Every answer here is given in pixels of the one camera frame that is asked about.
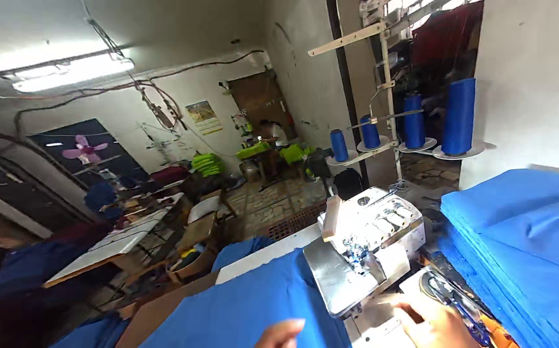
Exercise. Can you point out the person's left hand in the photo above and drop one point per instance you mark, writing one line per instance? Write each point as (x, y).
(279, 335)

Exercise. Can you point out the person's right hand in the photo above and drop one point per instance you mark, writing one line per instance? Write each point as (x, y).
(441, 328)

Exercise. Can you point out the person's right index finger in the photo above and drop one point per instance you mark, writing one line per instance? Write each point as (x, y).
(407, 300)

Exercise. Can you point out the person's right thumb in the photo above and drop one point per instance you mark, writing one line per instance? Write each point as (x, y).
(407, 322)

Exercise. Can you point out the person's left fingers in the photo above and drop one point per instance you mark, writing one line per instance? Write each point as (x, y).
(290, 326)

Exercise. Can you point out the large blue fabric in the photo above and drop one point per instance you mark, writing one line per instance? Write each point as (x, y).
(255, 304)

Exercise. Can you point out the white sewing machine table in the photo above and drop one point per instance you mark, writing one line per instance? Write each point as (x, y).
(270, 256)

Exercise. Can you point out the white overlock sewing machine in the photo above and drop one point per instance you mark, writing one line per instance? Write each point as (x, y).
(357, 232)

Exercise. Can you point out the blue cloth bundle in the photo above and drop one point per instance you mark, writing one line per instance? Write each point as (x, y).
(238, 252)

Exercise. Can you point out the orange item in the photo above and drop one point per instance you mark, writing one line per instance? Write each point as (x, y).
(499, 333)

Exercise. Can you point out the dark grate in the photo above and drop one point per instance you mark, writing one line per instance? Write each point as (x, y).
(295, 221)

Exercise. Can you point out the cardboard box with cloths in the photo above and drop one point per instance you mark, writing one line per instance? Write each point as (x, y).
(197, 263)

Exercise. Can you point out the stack of blue fabric pieces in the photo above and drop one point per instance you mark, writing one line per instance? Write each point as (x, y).
(526, 241)

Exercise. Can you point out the wooden stool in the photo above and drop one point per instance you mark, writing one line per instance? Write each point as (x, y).
(196, 233)

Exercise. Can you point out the chair with white cushion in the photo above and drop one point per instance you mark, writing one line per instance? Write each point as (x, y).
(204, 209)

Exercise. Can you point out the small blue thread cone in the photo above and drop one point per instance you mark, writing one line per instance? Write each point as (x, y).
(339, 146)
(370, 133)

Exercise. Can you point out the green fabric on chair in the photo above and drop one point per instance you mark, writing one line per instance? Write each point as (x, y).
(293, 153)

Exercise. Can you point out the green fabric on table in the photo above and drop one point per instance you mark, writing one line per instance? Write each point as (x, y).
(252, 151)

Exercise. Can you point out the stack of green fabric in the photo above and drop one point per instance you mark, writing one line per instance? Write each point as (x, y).
(208, 165)

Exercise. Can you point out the large blue thread cone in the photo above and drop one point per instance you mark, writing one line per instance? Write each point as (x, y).
(458, 118)

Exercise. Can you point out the long white work table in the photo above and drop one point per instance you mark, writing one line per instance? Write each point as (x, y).
(115, 246)

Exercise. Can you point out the blue cloth pile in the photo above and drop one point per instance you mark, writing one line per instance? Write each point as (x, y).
(88, 333)

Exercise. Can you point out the black vertical pipe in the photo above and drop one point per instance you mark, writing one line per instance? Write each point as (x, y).
(349, 92)

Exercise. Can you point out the metal thread stand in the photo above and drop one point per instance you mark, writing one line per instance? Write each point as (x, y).
(387, 72)

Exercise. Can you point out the brown door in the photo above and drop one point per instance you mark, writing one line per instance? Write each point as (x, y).
(260, 99)

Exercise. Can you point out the dark window panel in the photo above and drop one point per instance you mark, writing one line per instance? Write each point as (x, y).
(91, 150)

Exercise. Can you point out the dark red hanging cloth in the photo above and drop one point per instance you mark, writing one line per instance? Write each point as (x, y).
(446, 36)

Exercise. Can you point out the purple fan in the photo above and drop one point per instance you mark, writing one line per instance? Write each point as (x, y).
(85, 149)

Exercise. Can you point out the dark metal door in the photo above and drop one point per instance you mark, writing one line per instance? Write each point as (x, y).
(11, 186)

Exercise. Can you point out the fluorescent ceiling lamp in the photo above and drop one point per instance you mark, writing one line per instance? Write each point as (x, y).
(72, 71)

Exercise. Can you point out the wall calendar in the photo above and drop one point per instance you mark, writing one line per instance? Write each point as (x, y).
(204, 118)

